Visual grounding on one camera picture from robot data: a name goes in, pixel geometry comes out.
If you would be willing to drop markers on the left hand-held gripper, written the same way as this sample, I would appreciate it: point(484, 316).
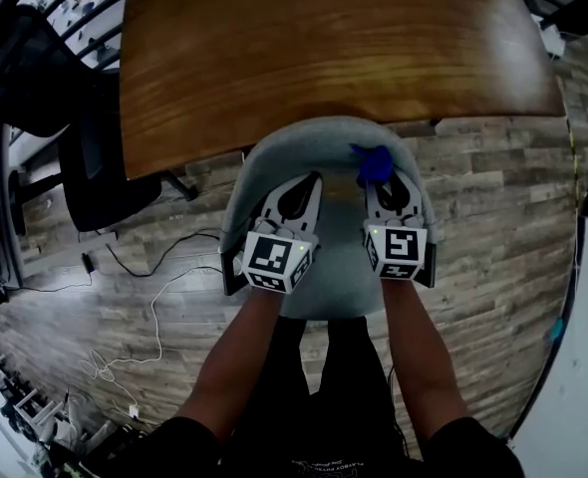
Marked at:
point(269, 257)

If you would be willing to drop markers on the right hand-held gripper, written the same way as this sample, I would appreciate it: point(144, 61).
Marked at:
point(398, 247)

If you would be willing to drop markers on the blue wiping cloth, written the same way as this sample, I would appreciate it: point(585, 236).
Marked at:
point(376, 165)

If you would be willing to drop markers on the grey shell chair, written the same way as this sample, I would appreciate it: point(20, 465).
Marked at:
point(314, 142)

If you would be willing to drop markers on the person's left forearm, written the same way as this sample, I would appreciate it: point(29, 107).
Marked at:
point(234, 366)

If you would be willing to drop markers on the person's right forearm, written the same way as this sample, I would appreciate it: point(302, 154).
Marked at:
point(413, 356)

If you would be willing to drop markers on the black mesh office chair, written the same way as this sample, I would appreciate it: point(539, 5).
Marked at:
point(109, 192)

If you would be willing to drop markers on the white power strip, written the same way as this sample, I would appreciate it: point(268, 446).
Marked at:
point(238, 266)

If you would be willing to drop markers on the wooden table with black legs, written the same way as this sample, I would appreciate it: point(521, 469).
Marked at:
point(324, 43)

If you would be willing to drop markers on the person's black trousers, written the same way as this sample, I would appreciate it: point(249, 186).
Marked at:
point(354, 376)

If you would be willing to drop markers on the yellow black striped floor tape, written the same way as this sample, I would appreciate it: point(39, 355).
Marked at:
point(573, 157)

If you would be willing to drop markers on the small teal object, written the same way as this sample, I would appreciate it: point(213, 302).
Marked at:
point(556, 327)

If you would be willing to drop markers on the person's black shirt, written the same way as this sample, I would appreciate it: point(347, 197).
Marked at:
point(184, 451)

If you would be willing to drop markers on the white metal rack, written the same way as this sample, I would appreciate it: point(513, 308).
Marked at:
point(30, 400)

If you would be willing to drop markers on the white wall plug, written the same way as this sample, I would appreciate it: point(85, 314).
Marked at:
point(134, 411)

